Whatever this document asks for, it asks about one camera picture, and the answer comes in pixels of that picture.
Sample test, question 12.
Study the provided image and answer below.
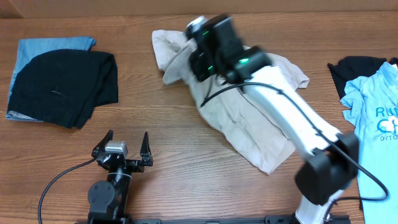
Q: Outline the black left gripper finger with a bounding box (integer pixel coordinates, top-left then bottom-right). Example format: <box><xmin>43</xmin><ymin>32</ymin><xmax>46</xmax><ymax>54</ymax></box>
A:
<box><xmin>140</xmin><ymin>132</ymin><xmax>153</xmax><ymax>166</ymax></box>
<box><xmin>91</xmin><ymin>129</ymin><xmax>113</xmax><ymax>157</ymax></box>

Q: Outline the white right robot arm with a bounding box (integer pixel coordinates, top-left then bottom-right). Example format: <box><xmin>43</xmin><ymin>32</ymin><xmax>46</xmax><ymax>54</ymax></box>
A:
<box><xmin>185</xmin><ymin>14</ymin><xmax>359</xmax><ymax>223</ymax></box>

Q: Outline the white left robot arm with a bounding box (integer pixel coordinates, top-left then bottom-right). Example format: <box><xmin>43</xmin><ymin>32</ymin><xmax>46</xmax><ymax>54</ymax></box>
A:
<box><xmin>87</xmin><ymin>130</ymin><xmax>153</xmax><ymax>223</ymax></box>

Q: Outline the black folded garment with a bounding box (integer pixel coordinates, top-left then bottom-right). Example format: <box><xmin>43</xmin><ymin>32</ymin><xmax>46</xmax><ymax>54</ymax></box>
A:
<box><xmin>7</xmin><ymin>49</ymin><xmax>118</xmax><ymax>128</ymax></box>

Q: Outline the light blue folded denim garment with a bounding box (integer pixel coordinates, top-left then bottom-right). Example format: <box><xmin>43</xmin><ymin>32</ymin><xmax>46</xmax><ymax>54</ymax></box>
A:
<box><xmin>6</xmin><ymin>36</ymin><xmax>97</xmax><ymax>128</ymax></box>

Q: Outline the black garment under t-shirt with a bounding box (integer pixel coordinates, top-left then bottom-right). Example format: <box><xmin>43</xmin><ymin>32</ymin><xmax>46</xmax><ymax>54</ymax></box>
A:
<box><xmin>327</xmin><ymin>56</ymin><xmax>387</xmax><ymax>99</ymax></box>

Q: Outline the light blue printed t-shirt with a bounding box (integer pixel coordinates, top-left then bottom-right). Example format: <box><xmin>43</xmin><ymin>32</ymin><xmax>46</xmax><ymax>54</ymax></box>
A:
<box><xmin>341</xmin><ymin>62</ymin><xmax>397</xmax><ymax>223</ymax></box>

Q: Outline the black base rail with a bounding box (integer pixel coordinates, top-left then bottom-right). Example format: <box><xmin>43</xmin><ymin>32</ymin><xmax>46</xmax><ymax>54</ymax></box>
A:
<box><xmin>76</xmin><ymin>215</ymin><xmax>299</xmax><ymax>224</ymax></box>

